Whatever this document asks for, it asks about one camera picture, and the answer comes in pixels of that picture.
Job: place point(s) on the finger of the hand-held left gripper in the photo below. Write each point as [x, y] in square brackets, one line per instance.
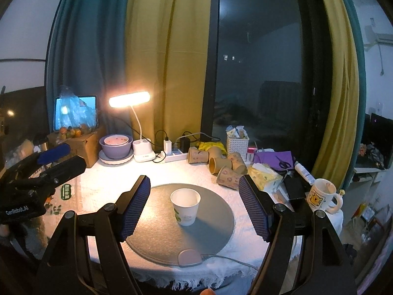
[55, 153]
[69, 167]

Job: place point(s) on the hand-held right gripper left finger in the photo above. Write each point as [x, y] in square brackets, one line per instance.
[135, 209]

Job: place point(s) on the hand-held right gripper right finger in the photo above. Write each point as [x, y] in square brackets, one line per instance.
[254, 209]

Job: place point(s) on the white paper cup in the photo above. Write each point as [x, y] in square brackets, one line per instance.
[184, 212]

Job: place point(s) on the brown paper cup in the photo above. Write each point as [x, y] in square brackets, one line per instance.
[228, 178]
[216, 152]
[237, 162]
[219, 165]
[198, 155]

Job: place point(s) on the cardboard box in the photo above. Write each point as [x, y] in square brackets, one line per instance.
[86, 149]

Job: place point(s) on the pile of small oranges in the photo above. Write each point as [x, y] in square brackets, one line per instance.
[75, 132]

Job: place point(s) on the yellow tissue pack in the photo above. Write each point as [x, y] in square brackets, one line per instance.
[262, 176]

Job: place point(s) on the white plate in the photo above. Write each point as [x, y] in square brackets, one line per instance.
[106, 161]

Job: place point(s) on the black box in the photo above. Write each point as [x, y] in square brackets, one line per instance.
[294, 189]

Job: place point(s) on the blue plastic bag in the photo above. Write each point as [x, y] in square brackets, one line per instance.
[72, 110]

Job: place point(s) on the grey round heating mat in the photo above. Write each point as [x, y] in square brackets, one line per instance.
[211, 230]

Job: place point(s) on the purple bowl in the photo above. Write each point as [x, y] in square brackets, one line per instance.
[115, 151]

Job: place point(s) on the purple pouch with scissors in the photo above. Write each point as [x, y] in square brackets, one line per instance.
[267, 158]

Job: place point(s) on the black scissors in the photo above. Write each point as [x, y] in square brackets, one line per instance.
[283, 163]

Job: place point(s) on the pink bowl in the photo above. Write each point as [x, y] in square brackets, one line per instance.
[116, 141]

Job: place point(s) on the small pink bottle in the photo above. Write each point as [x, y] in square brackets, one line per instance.
[251, 154]

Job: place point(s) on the tablet screen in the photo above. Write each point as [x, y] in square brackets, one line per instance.
[89, 104]

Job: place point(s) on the white tube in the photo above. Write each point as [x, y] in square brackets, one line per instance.
[305, 174]

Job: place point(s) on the white plastic basket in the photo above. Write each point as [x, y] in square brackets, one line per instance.
[237, 147]

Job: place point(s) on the white cartoon mug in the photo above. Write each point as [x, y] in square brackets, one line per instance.
[319, 196]

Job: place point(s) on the white power strip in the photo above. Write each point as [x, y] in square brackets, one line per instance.
[175, 156]

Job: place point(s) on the white charger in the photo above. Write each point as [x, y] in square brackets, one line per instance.
[167, 146]

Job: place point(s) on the pink mat controller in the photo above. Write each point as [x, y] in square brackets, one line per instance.
[188, 258]

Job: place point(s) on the yellow cloth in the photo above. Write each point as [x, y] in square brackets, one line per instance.
[211, 145]

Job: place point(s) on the black charger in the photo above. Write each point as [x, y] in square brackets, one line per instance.
[184, 145]

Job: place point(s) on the white desk lamp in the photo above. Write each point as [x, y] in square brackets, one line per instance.
[130, 99]

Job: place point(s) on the black monitor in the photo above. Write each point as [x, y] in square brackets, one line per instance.
[380, 130]

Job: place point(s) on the yellow curtain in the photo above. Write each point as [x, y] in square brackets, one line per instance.
[165, 52]
[337, 83]

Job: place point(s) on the white air conditioner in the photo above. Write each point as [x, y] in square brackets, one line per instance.
[382, 32]

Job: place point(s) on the black window frame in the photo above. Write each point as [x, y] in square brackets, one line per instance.
[211, 67]

